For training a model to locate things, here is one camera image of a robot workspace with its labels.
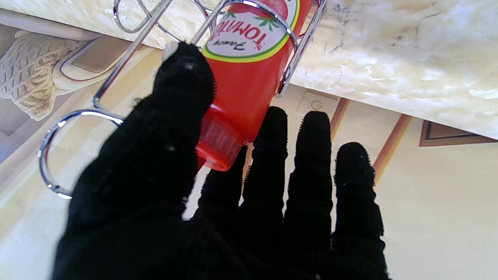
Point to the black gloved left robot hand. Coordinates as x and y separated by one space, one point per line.
148 194

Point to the red tomato ketchup bottle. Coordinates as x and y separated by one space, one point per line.
245 89

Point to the beige sofa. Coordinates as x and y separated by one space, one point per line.
93 58

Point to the knitted beige cushion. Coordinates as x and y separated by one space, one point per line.
31 70

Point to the tripod floor lamp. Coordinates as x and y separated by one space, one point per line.
393 144

